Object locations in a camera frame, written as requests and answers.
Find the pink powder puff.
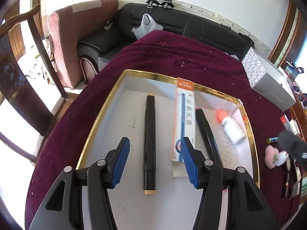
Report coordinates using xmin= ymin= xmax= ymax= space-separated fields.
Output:
xmin=264 ymin=145 xmax=279 ymax=169

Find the black pen in tray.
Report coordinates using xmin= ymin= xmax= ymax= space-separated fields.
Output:
xmin=196 ymin=108 xmax=224 ymax=168

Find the black marker orange cap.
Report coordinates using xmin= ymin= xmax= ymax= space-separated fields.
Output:
xmin=144 ymin=95 xmax=156 ymax=195

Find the white bottle orange cap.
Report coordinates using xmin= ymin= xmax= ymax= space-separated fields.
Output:
xmin=216 ymin=110 xmax=246 ymax=144

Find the white blue ointment box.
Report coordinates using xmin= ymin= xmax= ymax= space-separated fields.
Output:
xmin=171 ymin=78 xmax=196 ymax=162

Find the grey shoe box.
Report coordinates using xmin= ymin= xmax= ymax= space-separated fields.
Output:
xmin=241 ymin=47 xmax=295 ymax=112

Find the maroon velvet tablecloth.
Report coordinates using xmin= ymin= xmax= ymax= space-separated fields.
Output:
xmin=25 ymin=31 xmax=300 ymax=228

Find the dark wooden chair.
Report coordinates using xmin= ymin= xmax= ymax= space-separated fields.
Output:
xmin=1 ymin=4 xmax=68 ymax=154

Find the black leather sofa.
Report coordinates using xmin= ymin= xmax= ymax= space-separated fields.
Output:
xmin=77 ymin=2 xmax=256 ymax=72

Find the white plastic bag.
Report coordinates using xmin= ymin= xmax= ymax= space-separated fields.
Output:
xmin=132 ymin=14 xmax=163 ymax=40

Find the black clamp on sofa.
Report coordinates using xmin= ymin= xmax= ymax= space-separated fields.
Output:
xmin=146 ymin=0 xmax=160 ymax=9
xmin=160 ymin=0 xmax=175 ymax=10

